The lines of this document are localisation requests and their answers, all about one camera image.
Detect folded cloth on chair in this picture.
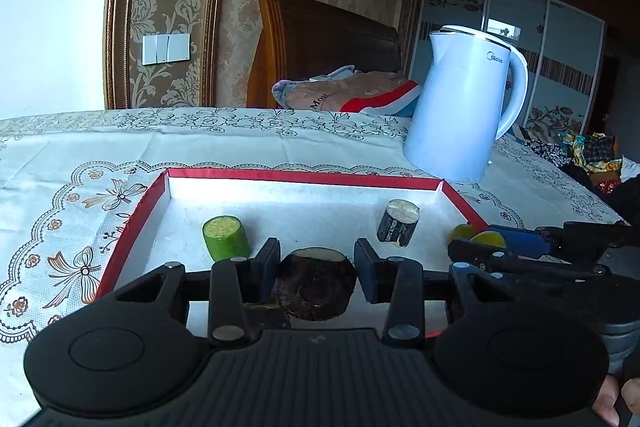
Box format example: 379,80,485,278
271,66,423,116

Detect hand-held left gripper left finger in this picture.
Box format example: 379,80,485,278
115,237,282,349

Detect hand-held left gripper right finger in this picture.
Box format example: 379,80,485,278
354,237,507,349

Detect pile of colourful clothes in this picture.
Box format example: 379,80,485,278
515,127,640,198

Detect person's right hand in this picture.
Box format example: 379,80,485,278
592,374,640,427

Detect white wall light switch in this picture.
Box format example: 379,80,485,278
141,33,192,66

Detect small green round fruit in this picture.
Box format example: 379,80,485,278
449,223,507,250

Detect scuffed black sugarcane piece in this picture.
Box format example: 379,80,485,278
376,199,421,249

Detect knotted dark sugarcane piece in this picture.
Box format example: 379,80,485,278
272,247,358,322

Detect white lace patterned tablecloth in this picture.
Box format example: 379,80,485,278
0,107,632,408

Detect red shallow cardboard tray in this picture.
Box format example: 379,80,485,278
94,167,490,338

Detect light blue electric kettle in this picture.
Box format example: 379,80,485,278
402,25,529,184

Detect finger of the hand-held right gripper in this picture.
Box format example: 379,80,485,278
486,221,640,258
447,238,607,279

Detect gilded wall panel frame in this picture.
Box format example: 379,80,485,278
102,0,233,110

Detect green cucumber piece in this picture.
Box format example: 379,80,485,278
202,215,251,260

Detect wooden bed headboard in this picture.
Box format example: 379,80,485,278
246,0,402,109

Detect floral sliding door wardrobe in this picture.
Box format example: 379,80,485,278
410,0,606,138

